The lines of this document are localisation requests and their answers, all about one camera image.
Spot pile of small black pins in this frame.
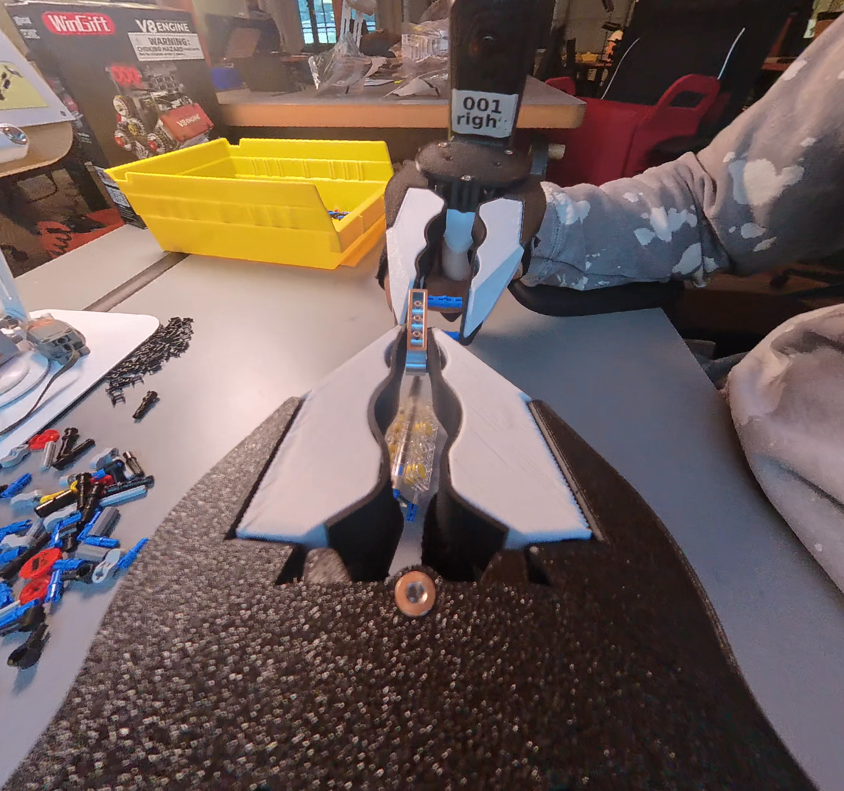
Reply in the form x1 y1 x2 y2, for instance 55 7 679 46
105 316 196 407

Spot clear toy brick engine model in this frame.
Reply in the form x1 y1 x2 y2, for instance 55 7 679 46
384 375 439 523

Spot open instruction booklet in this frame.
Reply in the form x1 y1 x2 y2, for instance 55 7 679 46
0 29 76 127

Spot grey desk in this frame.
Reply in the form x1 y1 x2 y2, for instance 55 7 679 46
0 227 844 791

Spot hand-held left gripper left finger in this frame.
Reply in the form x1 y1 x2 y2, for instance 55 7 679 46
234 328 406 543

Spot book stand with wooden shelf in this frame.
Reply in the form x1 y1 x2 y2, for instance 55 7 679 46
0 120 75 370

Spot person in grey hoodie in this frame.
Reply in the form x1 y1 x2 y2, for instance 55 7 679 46
699 13 844 597

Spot white tray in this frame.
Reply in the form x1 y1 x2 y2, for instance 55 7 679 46
0 308 161 459

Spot wooden side table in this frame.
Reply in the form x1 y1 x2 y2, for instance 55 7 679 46
216 75 588 130

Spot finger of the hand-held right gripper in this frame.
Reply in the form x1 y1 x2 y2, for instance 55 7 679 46
460 199 526 343
385 187 446 327

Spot grey perforated toy plate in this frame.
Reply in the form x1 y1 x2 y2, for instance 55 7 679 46
406 288 434 371

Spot pile of mixed toy parts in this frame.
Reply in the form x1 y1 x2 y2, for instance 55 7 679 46
0 427 157 671

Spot black fabric panel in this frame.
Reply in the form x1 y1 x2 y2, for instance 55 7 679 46
597 0 823 120

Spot grey toy motor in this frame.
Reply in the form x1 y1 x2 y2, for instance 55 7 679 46
26 316 91 365

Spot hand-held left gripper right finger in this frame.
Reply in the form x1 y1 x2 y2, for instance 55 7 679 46
430 329 593 549

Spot red plastic cart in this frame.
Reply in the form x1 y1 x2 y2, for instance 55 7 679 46
545 74 724 180

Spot yellow corrugated box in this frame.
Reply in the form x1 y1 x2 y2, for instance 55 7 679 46
104 138 395 271

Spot black toy set box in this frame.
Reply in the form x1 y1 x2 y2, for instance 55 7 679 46
3 0 223 277

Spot crumpled printed papers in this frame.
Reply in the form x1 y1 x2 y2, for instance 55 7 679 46
309 19 457 101

